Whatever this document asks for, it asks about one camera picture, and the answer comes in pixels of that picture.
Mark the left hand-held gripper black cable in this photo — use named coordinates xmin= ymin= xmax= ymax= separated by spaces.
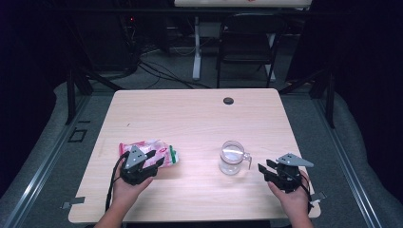
xmin=105 ymin=151 xmax=131 ymax=212

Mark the pink printed plastic bag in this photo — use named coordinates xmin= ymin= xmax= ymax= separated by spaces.
xmin=118 ymin=139 xmax=181 ymax=170

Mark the hand-held gripper black cable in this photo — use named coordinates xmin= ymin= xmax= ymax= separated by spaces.
xmin=105 ymin=151 xmax=131 ymax=212
xmin=297 ymin=172 xmax=314 ymax=214

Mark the right hand-held gripper black cable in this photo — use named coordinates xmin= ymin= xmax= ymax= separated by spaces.
xmin=297 ymin=172 xmax=314 ymax=214

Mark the clear glass jar with handle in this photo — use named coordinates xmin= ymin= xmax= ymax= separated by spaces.
xmin=218 ymin=140 xmax=253 ymax=176

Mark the grey tape piece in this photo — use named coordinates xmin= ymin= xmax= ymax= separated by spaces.
xmin=60 ymin=196 xmax=86 ymax=210
xmin=309 ymin=191 xmax=328 ymax=205

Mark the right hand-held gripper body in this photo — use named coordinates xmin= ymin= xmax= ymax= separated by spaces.
xmin=268 ymin=153 xmax=315 ymax=194

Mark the white background desk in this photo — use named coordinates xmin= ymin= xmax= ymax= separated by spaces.
xmin=173 ymin=0 xmax=314 ymax=82

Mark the black metal stand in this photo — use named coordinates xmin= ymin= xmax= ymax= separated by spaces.
xmin=278 ymin=66 xmax=336 ymax=129
xmin=65 ymin=63 xmax=125 ymax=125

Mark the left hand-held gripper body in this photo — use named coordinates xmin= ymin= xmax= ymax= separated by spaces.
xmin=119 ymin=144 xmax=159 ymax=186

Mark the person's right hand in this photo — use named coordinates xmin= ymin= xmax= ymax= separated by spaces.
xmin=267 ymin=172 xmax=311 ymax=219

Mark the person's left hand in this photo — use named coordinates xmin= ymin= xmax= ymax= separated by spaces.
xmin=111 ymin=167 xmax=155 ymax=210

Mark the aluminium floor rail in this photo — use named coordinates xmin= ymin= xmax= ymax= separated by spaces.
xmin=312 ymin=94 xmax=383 ymax=228
xmin=2 ymin=94 xmax=91 ymax=228

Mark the bundle of black floor cables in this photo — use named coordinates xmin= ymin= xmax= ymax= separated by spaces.
xmin=136 ymin=59 xmax=211 ymax=90

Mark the black folding chair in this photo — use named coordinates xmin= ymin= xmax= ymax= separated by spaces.
xmin=216 ymin=12 xmax=288 ymax=89

